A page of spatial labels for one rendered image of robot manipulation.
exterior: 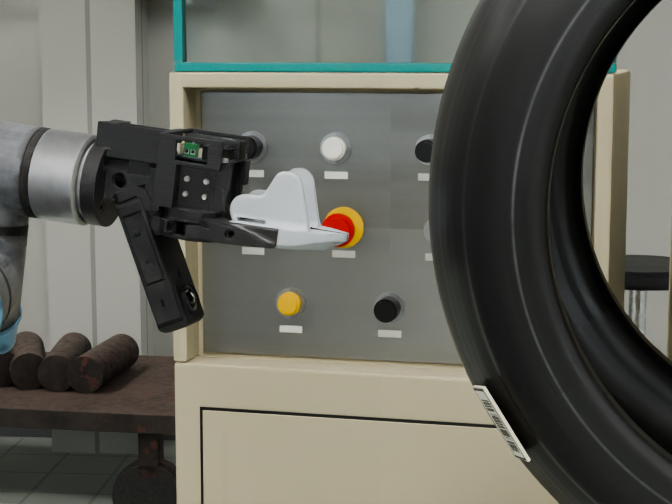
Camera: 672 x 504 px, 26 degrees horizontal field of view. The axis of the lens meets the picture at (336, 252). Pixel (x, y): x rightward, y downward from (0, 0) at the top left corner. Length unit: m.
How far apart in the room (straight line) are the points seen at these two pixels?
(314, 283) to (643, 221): 3.00
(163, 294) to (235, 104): 0.73
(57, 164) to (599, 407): 0.47
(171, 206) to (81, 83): 3.53
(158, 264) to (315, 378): 0.69
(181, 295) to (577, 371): 0.35
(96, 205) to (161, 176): 0.06
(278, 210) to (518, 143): 0.23
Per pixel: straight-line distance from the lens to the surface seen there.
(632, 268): 4.02
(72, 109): 4.67
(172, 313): 1.17
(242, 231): 1.12
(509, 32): 0.99
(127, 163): 1.18
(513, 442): 1.03
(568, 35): 0.98
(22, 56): 4.91
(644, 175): 4.76
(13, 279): 1.20
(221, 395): 1.88
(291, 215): 1.13
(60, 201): 1.18
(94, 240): 4.69
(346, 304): 1.86
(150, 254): 1.17
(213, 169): 1.13
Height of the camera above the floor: 1.30
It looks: 8 degrees down
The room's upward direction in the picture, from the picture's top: straight up
